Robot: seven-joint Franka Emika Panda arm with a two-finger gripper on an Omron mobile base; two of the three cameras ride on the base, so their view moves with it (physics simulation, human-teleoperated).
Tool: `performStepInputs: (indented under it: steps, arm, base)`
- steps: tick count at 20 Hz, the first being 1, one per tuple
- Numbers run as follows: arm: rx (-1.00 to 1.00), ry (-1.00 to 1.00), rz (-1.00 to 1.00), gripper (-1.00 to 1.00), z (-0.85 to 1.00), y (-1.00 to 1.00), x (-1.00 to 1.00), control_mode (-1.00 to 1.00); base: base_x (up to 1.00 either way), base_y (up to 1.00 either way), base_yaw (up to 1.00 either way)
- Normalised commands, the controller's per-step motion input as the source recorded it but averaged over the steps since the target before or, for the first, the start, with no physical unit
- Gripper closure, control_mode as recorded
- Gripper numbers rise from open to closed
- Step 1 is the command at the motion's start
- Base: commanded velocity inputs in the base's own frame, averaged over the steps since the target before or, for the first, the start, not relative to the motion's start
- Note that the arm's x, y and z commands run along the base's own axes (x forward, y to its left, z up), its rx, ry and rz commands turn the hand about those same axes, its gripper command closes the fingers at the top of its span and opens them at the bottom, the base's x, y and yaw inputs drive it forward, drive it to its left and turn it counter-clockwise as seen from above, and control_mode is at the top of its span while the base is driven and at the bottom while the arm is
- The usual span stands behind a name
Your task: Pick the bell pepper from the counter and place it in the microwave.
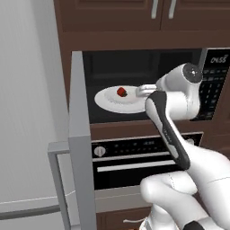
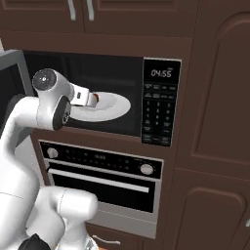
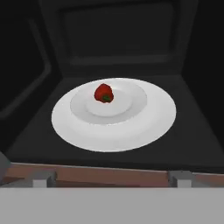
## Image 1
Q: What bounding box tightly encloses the grey fridge handle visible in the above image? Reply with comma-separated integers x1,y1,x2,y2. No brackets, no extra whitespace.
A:
0,204,61,222

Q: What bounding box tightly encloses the white round plate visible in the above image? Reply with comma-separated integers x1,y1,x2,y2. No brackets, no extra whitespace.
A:
93,84,151,115

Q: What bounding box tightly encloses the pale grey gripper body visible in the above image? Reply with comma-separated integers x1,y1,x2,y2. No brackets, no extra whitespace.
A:
136,84,158,98

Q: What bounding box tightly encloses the grey microwave door handle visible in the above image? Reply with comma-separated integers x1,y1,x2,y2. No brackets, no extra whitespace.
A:
47,141,74,230

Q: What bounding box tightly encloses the silver oven door handle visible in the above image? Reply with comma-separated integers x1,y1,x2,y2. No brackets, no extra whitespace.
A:
96,159,177,173

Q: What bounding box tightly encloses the brown cupboard door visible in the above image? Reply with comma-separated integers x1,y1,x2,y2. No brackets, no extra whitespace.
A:
53,0,163,33
161,0,230,31

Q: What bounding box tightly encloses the silver drawer handle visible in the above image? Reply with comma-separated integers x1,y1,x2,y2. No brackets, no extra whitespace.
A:
122,217,148,225

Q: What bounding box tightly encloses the silver cupboard handle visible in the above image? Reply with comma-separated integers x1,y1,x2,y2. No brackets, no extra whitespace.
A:
167,0,178,20
150,0,160,20

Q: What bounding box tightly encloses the black microwave oven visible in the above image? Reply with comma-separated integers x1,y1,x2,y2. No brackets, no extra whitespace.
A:
82,48,230,125

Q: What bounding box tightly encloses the black built-in oven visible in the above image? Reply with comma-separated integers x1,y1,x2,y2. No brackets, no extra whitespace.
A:
91,131,205,191

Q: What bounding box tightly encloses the grey microwave door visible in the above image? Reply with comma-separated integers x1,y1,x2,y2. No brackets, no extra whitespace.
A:
67,50,99,230

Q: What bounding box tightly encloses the brown drawer front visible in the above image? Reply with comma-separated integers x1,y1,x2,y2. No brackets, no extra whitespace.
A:
95,206,155,230

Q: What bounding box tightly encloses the white fridge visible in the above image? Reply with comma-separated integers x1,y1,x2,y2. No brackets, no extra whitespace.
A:
0,0,75,230

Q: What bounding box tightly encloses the silver oven knob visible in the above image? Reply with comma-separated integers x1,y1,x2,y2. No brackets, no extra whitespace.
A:
93,146,108,159

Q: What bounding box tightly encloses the red bell pepper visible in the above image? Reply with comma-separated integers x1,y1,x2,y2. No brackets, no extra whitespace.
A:
116,86,128,98

